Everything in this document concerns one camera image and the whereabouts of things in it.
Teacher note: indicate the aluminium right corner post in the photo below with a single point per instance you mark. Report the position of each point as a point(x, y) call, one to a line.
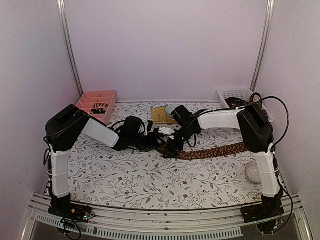
point(270, 4)

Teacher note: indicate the aluminium front rail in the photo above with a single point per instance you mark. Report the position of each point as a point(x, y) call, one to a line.
point(111, 223)

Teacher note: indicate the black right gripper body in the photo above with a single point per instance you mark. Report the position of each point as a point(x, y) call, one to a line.
point(180, 145)

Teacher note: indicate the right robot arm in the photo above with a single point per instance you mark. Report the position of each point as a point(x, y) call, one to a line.
point(257, 136)

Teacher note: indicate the light green ceramic bowl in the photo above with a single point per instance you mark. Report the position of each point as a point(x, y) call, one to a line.
point(169, 110)

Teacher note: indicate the brown floral tie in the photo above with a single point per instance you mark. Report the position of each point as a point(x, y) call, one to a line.
point(222, 151)

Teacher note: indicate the aluminium corner post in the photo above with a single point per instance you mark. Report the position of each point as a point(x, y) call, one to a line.
point(61, 7)
point(270, 4)

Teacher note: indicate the rolled black patterned tie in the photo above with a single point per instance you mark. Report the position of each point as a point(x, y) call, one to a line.
point(99, 108)

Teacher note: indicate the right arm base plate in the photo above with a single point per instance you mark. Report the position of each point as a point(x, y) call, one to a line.
point(266, 209)

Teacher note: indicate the pink divided organizer tray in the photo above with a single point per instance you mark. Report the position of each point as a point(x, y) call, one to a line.
point(89, 98)

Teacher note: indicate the white plastic basket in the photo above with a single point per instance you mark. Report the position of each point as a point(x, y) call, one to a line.
point(242, 94)

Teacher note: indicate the aluminium left corner post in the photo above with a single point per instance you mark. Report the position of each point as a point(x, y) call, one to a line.
point(61, 7)

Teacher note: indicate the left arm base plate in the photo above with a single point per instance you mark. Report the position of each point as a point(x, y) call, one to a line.
point(73, 212)

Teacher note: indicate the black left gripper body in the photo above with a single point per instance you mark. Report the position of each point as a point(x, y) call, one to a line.
point(144, 144)

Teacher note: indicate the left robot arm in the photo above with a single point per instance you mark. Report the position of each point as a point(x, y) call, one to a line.
point(64, 129)

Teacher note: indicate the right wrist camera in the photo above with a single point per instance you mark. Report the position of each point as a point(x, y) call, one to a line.
point(167, 132)

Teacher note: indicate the patterned glass bowl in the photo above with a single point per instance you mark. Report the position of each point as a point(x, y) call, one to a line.
point(252, 173)

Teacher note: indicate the bamboo mat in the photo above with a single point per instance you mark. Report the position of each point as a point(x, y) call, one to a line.
point(159, 116)

